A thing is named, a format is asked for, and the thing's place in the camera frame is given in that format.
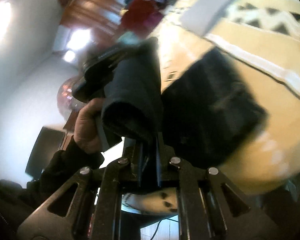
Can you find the dark navy pants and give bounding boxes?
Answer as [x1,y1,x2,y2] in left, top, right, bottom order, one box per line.
[101,37,269,196]

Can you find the person's left hand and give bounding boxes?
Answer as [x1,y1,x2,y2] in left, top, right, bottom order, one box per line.
[73,98,104,153]

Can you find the black flat screen television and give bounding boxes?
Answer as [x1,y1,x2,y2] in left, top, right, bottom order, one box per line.
[25,127,65,180]

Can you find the wooden wardrobe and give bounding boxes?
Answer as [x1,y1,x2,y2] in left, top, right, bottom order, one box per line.
[61,0,125,48]

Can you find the pile of mixed clothes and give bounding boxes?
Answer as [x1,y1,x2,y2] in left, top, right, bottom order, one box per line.
[118,0,177,40]

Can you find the folded grey cloth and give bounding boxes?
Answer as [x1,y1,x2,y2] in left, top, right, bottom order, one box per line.
[180,0,235,37]

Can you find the yellow patterned bed cover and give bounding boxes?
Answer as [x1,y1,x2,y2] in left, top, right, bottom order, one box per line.
[122,0,300,216]

